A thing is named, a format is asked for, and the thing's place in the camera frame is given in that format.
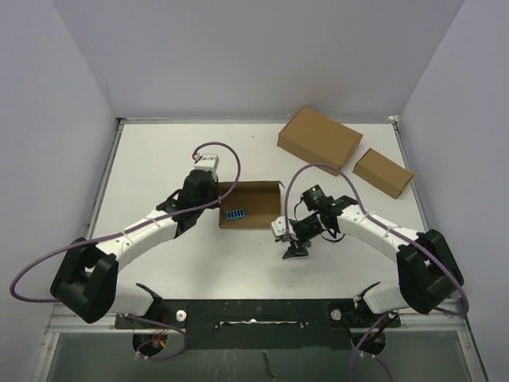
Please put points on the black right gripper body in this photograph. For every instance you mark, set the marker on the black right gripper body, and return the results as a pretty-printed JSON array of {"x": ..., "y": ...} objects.
[{"x": 308, "y": 228}]

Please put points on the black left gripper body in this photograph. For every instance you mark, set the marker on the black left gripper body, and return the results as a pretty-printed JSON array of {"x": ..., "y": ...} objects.
[{"x": 212, "y": 199}]

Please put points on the small blue block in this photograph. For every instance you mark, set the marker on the small blue block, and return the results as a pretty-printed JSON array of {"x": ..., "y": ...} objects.
[{"x": 235, "y": 214}]

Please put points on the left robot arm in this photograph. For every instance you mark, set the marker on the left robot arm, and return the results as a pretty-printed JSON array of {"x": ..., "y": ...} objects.
[{"x": 87, "y": 279}]

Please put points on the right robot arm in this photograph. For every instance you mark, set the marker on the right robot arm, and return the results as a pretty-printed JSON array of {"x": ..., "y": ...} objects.
[{"x": 427, "y": 273}]

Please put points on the small closed cardboard box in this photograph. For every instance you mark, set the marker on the small closed cardboard box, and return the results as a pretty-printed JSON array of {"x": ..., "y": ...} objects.
[{"x": 382, "y": 173}]

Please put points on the large closed cardboard box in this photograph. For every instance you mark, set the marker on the large closed cardboard box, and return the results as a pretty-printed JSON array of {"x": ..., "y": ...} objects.
[{"x": 314, "y": 138}]

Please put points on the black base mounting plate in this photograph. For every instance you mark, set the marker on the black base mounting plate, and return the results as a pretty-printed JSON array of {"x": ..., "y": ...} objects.
[{"x": 251, "y": 324}]

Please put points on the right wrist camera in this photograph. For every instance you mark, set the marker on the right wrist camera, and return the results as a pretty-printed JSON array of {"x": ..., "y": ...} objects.
[{"x": 282, "y": 230}]

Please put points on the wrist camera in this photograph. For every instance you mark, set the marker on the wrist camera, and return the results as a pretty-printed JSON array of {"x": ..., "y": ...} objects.
[
  {"x": 206, "y": 162},
  {"x": 282, "y": 230}
]

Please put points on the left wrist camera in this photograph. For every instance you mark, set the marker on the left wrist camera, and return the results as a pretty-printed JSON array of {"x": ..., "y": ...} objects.
[{"x": 206, "y": 162}]

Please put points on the aluminium table frame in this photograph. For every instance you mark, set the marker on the aluminium table frame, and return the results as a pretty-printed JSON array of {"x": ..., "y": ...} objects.
[{"x": 211, "y": 236}]

